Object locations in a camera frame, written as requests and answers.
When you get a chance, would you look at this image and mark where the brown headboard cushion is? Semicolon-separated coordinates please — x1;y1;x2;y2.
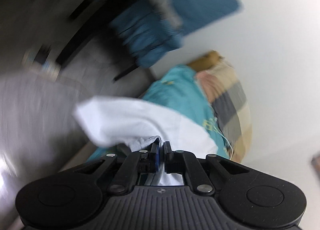
186;50;223;71

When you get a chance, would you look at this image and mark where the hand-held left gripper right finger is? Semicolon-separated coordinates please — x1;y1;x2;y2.
164;141;251;195

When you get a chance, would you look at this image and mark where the white garment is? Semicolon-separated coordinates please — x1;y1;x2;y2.
73;96;219;186

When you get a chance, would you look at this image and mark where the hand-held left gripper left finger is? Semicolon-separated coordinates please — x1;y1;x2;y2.
74;142;161;194

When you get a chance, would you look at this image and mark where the plaid pillow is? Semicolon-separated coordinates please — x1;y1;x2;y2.
196;57;253;163

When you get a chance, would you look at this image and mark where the white charging cable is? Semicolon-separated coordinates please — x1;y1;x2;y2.
212;117;236;158

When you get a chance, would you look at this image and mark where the blue covered chair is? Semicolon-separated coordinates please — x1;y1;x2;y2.
109;0;243;68

